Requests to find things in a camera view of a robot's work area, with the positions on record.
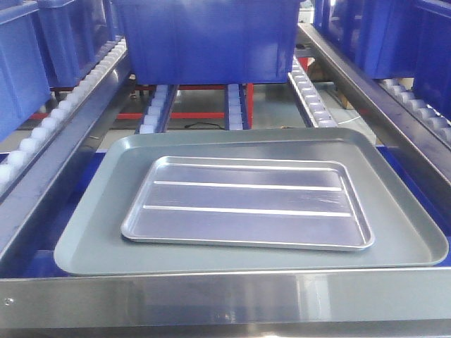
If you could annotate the silver ribbed metal tray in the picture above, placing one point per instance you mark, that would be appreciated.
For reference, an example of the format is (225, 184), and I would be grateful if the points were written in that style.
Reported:
(288, 204)

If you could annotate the large grey plastic tray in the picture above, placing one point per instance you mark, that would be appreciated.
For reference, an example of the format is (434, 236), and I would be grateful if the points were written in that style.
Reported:
(93, 244)

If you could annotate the steel shelf front lip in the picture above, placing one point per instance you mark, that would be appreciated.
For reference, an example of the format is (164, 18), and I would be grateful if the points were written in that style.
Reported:
(382, 302)

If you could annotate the white roller track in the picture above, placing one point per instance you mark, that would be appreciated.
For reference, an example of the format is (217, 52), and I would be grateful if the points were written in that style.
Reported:
(308, 99)
(235, 108)
(158, 112)

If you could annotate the large blue plastic crate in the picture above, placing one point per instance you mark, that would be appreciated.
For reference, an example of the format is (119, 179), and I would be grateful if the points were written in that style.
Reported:
(210, 42)

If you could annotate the blue crate far right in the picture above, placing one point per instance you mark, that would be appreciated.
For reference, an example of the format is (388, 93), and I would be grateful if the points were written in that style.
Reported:
(394, 39)

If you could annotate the blue crate far left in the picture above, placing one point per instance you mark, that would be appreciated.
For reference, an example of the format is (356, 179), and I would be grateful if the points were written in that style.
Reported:
(24, 85)

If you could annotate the red steel frame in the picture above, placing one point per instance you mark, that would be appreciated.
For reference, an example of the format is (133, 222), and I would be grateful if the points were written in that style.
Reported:
(249, 93)

